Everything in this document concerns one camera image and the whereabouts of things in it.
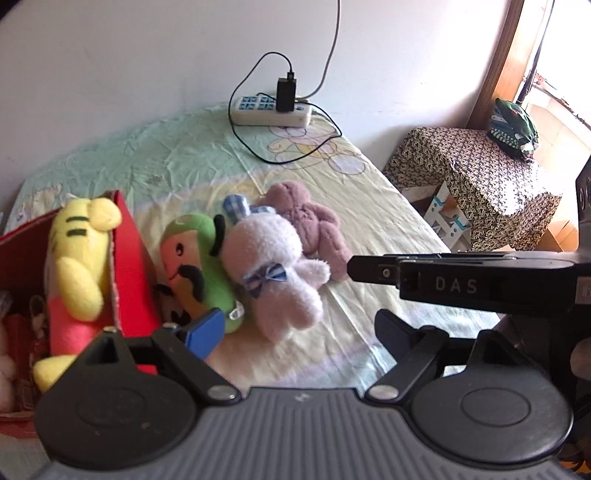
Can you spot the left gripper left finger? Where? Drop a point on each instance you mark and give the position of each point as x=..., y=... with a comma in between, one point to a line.
x=182, y=355

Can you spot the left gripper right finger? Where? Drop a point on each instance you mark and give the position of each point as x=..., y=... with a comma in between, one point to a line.
x=416, y=352

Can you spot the green mushroom plush toy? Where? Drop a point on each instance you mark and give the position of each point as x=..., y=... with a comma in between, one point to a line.
x=189, y=251

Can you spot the small white plush bunny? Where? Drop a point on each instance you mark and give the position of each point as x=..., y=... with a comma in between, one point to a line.
x=263, y=252

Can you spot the yellow tiger plush toy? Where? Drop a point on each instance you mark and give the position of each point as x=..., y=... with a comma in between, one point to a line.
x=77, y=282

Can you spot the pink plush bear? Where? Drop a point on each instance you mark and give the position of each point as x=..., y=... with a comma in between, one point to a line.
x=318, y=226

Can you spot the large white plush bunny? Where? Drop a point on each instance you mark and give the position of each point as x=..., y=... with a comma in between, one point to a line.
x=7, y=374

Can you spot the right hand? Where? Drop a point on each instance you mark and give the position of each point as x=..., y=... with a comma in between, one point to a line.
x=580, y=360

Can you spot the patterned cloth covered cabinet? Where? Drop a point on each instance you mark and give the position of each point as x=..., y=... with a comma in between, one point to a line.
x=507, y=201

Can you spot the white blue cardboard boxes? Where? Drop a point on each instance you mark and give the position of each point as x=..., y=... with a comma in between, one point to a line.
x=441, y=211

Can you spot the red cardboard box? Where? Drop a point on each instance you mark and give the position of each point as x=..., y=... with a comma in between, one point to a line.
x=24, y=312

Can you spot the cartoon print bed sheet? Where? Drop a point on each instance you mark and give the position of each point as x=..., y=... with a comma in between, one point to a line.
x=192, y=162

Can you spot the white power strip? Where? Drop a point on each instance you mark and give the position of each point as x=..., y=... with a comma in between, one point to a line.
x=260, y=110

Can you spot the black charger adapter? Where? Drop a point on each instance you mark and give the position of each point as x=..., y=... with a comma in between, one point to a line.
x=286, y=94

